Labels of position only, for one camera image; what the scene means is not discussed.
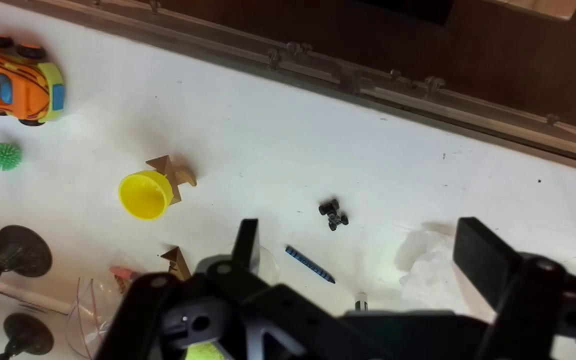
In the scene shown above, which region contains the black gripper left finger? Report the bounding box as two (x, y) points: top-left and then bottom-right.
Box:
(93, 215), (384, 360)

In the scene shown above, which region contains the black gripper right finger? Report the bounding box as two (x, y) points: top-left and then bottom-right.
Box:
(452, 215), (576, 360)

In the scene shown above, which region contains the green spiky ball toy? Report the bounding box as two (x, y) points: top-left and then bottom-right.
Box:
(0, 140), (23, 174)

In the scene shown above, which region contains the small black wheeled toy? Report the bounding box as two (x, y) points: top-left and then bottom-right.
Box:
(317, 196), (350, 231)

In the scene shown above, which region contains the orange toy car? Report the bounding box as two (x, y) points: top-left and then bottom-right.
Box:
(0, 31), (68, 128)

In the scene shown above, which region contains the white plastic bag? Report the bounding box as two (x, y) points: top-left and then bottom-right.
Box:
(394, 221), (484, 315)

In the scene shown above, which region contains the dark blue pen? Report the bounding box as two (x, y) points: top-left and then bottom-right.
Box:
(284, 243), (337, 285)

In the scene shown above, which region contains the small brown wooden piece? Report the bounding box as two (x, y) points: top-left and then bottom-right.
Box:
(159, 246), (194, 281)

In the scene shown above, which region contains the wooden star puzzle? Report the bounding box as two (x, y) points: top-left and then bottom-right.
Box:
(145, 154), (198, 205)

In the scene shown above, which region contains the yellow-green tennis ball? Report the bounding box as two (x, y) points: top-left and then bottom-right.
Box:
(181, 338), (225, 360)

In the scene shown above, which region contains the small reddish piece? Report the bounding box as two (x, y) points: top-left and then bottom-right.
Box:
(107, 263), (143, 295)

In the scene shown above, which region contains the clear plastic container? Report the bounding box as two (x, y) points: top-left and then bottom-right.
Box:
(65, 275), (129, 357)

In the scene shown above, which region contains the aluminium extrusion rail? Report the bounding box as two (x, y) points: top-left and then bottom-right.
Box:
(0, 0), (576, 178)

